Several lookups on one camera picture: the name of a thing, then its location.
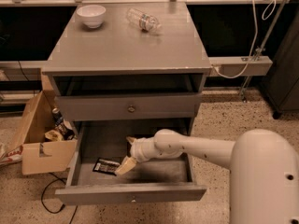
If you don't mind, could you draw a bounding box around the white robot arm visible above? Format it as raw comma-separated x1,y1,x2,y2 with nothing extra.
116,129,299,224

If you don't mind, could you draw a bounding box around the open grey middle drawer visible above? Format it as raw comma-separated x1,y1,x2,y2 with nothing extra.
55,119,206,205

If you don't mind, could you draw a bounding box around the grey wooden drawer cabinet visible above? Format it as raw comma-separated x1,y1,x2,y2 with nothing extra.
41,1,213,142

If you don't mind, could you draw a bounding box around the closed grey upper drawer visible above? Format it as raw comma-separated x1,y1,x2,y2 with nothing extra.
55,94,201,121

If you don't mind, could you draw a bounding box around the black floor cable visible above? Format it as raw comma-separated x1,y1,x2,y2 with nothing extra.
40,172,78,224

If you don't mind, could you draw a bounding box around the brown cardboard box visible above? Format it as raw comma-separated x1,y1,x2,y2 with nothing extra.
7,73,78,175

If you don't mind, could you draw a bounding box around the diagonal metal support rod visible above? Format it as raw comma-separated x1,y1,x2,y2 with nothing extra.
238,0,295,104

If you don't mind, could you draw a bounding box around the dark grey rolling cabinet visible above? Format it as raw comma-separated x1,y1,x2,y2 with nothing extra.
261,11,299,119

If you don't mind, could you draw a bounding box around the white hanging cable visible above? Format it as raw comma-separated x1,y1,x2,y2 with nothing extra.
212,0,277,79

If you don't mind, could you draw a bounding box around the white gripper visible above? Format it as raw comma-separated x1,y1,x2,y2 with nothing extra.
115,136,160,175

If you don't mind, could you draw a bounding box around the grey metal rail beam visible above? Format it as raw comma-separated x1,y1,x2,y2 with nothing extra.
0,56,273,81

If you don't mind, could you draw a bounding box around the clear plastic water bottle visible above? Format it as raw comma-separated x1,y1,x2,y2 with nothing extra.
126,8,162,35

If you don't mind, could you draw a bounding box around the crumpled snack bag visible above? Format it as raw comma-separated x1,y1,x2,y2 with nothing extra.
45,130,64,142

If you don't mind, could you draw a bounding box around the dark drink can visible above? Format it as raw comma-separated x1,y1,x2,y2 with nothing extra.
52,107,64,126

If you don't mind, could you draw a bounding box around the red white bag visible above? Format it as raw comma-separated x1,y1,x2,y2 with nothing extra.
0,144,22,167

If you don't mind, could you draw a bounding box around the white ceramic bowl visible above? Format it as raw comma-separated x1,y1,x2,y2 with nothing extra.
77,5,107,28

